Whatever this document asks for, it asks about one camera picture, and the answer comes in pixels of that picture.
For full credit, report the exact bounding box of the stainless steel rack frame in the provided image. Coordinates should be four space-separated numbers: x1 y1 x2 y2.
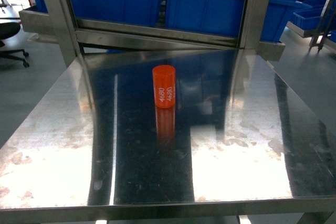
19 0 285 66

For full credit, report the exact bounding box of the small blue bin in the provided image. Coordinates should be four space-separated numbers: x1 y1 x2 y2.
290 8 322 30

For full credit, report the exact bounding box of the right blue plastic crate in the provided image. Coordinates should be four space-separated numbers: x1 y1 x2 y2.
165 0 299 42

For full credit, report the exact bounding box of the orange cylindrical capacitor 4680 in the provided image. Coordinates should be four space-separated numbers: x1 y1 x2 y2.
152 65 176 109

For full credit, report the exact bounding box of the black office chair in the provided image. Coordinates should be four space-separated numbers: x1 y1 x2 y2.
0 22 30 68

